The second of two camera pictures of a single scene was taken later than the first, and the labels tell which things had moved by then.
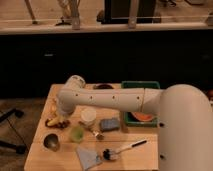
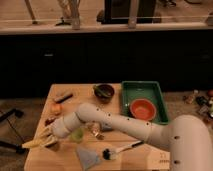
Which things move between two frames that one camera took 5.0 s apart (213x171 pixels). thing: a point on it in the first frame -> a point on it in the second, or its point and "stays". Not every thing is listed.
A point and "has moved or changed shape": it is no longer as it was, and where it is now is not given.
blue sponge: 109,124 stays
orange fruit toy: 54,108 stays
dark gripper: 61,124 -> 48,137
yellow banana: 53,121 has moved or changed shape
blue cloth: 89,158 stays
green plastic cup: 76,133 stays
